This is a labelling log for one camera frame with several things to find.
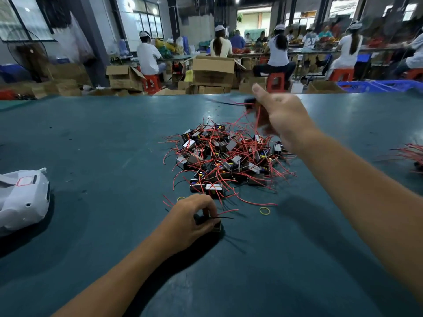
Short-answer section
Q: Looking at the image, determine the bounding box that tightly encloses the person's left forearm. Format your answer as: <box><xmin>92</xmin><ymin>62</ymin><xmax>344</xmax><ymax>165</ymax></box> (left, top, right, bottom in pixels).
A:
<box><xmin>53</xmin><ymin>242</ymin><xmax>181</xmax><ymax>317</ymax></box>

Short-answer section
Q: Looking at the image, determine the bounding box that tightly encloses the blue plastic crate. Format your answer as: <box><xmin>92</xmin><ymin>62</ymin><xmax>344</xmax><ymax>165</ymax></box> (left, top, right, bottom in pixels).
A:
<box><xmin>367</xmin><ymin>79</ymin><xmax>423</xmax><ymax>95</ymax></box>
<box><xmin>336</xmin><ymin>80</ymin><xmax>384</xmax><ymax>94</ymax></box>

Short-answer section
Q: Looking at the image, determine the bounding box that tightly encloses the person's right forearm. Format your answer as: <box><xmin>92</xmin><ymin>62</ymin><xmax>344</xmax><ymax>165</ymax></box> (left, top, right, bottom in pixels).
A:
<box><xmin>294</xmin><ymin>127</ymin><xmax>423</xmax><ymax>309</ymax></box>

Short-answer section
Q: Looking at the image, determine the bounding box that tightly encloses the shallow cardboard box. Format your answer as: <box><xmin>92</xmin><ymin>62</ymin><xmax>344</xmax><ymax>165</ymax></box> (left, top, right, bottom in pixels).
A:
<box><xmin>307</xmin><ymin>80</ymin><xmax>346</xmax><ymax>94</ymax></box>

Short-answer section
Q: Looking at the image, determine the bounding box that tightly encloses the low cardboard box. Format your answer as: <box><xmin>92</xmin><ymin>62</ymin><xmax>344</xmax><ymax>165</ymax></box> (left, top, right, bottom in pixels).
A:
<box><xmin>239</xmin><ymin>76</ymin><xmax>268</xmax><ymax>95</ymax></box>

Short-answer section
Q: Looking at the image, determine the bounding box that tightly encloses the black standing fan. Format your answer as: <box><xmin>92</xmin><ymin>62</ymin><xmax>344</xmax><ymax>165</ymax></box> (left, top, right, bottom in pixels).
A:
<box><xmin>7</xmin><ymin>39</ymin><xmax>50</xmax><ymax>83</ymax></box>

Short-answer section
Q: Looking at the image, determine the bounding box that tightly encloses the open cardboard box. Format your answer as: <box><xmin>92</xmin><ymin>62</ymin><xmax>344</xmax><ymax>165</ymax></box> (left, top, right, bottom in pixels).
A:
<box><xmin>106</xmin><ymin>64</ymin><xmax>145</xmax><ymax>92</ymax></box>

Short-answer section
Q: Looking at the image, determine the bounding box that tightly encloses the person's left hand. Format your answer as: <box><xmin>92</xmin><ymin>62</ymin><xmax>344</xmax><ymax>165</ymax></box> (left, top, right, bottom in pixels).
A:
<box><xmin>153</xmin><ymin>193</ymin><xmax>223</xmax><ymax>258</ymax></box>

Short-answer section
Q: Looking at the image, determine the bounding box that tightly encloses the white plastic shell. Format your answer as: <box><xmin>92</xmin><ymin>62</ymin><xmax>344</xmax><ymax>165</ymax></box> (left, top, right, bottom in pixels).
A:
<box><xmin>0</xmin><ymin>167</ymin><xmax>51</xmax><ymax>236</ymax></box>

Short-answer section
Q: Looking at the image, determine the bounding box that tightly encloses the central pile of wired modules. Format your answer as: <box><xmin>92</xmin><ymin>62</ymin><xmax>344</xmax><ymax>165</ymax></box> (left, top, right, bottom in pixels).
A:
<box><xmin>162</xmin><ymin>118</ymin><xmax>295</xmax><ymax>207</ymax></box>

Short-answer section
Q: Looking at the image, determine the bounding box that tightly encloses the person's right hand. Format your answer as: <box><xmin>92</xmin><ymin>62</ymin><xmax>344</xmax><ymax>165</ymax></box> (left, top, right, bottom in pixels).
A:
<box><xmin>251</xmin><ymin>83</ymin><xmax>321</xmax><ymax>155</ymax></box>

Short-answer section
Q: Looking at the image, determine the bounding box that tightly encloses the large closed cardboard box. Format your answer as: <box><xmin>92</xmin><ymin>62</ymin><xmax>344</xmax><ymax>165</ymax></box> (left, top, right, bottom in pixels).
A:
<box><xmin>192</xmin><ymin>56</ymin><xmax>237</xmax><ymax>88</ymax></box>

